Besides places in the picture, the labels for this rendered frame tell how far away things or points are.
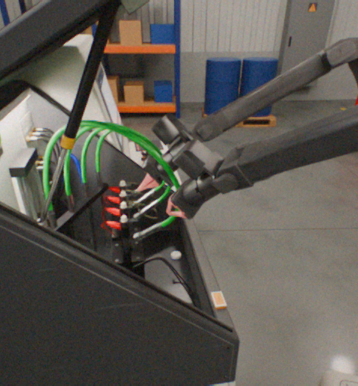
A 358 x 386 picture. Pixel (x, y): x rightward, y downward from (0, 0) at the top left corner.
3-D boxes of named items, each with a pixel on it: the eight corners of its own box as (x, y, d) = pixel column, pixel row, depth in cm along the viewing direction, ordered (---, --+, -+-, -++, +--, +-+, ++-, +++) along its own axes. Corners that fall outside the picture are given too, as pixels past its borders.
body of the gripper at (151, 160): (146, 155, 90) (164, 139, 87) (172, 180, 93) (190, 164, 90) (142, 164, 84) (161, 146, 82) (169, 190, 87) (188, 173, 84)
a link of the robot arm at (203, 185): (229, 192, 65) (237, 175, 69) (205, 170, 64) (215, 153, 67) (209, 204, 70) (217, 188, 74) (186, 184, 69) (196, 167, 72)
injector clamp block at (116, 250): (146, 295, 106) (144, 259, 98) (115, 299, 104) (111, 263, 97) (139, 235, 135) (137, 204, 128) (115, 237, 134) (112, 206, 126)
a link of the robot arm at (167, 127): (216, 130, 80) (211, 132, 88) (185, 94, 78) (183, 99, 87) (181, 163, 81) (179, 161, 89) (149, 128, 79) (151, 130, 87)
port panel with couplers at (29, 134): (51, 211, 110) (30, 121, 95) (41, 212, 110) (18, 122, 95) (57, 193, 121) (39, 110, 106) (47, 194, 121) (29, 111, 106)
